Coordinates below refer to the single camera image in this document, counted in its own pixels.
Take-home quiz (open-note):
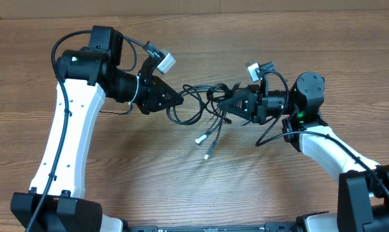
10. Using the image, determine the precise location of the thick black USB cable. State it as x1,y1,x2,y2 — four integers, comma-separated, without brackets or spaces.
166,82,243,160

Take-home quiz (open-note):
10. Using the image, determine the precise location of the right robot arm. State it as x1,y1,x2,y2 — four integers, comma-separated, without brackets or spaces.
218,72,389,231

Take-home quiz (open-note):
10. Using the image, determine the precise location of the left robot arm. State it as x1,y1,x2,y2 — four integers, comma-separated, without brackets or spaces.
10,26,183,231

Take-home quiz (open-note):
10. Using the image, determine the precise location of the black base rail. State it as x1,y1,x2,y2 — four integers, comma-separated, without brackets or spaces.
123,222,302,232

